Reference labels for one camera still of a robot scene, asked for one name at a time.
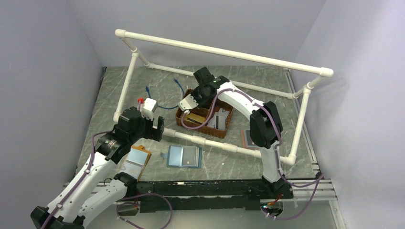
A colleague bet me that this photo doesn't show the blue card holder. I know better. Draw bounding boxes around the blue card holder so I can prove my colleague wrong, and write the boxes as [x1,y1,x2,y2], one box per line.
[160,145,203,168]

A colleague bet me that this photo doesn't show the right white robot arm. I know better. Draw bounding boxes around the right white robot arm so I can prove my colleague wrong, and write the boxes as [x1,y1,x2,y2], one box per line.
[190,67,284,198]

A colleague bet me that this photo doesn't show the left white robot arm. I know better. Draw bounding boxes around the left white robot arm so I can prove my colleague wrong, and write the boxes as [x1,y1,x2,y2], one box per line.
[30,107,164,229]

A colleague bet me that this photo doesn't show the gold cards in basket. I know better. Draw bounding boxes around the gold cards in basket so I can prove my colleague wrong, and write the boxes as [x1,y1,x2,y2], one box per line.
[179,113,206,126]

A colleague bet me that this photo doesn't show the grey cards in basket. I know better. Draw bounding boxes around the grey cards in basket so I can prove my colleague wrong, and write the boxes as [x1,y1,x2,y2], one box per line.
[207,108,230,130]

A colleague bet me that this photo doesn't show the brown wicker divided basket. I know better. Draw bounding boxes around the brown wicker divided basket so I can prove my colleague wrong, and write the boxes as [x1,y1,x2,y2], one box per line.
[175,89,234,139]

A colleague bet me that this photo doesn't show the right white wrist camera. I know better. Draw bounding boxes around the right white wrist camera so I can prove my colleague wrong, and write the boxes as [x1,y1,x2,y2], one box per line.
[178,94,198,115]

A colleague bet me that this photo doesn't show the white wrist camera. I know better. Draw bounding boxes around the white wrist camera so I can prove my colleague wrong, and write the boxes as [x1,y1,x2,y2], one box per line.
[178,94,198,115]
[138,98,158,120]

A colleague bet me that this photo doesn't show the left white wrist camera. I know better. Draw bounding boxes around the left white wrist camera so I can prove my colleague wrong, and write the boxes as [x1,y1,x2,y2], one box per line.
[138,98,158,120]

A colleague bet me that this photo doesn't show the blue ethernet cable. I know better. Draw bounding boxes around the blue ethernet cable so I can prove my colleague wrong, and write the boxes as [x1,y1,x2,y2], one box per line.
[145,78,185,110]

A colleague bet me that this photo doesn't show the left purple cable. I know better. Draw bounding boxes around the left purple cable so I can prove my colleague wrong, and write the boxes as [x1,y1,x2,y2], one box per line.
[40,131,115,229]

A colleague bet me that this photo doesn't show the purple cable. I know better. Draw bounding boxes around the purple cable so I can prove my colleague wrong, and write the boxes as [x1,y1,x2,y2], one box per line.
[40,131,115,229]
[180,88,325,221]

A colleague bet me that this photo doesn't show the white PVC pipe frame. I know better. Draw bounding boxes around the white PVC pipe frame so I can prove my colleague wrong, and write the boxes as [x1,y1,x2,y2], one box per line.
[113,29,334,166]

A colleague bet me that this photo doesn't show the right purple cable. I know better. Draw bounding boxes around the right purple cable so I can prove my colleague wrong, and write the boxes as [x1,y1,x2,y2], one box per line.
[180,88,325,221]

